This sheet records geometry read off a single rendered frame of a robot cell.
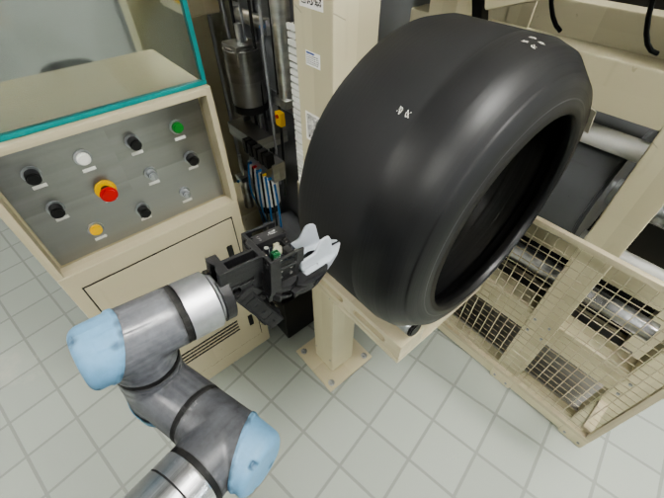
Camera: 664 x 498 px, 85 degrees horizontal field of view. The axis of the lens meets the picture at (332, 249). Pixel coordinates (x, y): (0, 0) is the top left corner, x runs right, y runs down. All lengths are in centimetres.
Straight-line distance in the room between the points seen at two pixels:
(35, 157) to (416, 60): 85
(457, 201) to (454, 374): 145
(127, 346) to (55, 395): 175
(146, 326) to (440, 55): 52
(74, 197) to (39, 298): 154
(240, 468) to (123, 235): 90
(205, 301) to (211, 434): 14
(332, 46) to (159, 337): 62
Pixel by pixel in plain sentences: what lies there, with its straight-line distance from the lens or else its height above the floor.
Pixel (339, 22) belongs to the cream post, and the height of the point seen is 146.
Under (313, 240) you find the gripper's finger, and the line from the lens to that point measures 56.
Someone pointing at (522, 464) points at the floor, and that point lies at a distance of 186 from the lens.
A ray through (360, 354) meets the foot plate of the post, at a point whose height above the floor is 1.
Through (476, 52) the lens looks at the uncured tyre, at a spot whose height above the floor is 148.
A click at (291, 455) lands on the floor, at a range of 171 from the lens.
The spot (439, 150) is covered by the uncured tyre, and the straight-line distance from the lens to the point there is 51.
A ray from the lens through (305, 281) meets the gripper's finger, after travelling 51.
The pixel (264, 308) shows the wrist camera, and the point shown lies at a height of 123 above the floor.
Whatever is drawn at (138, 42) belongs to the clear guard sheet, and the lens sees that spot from 103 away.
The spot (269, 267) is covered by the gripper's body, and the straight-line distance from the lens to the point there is 45.
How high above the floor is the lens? 165
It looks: 46 degrees down
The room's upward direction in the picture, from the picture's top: straight up
